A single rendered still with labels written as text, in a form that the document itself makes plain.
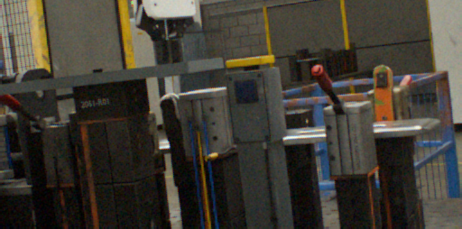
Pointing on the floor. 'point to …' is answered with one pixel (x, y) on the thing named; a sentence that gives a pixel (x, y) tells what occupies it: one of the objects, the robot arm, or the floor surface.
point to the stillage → (414, 141)
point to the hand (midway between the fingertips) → (169, 51)
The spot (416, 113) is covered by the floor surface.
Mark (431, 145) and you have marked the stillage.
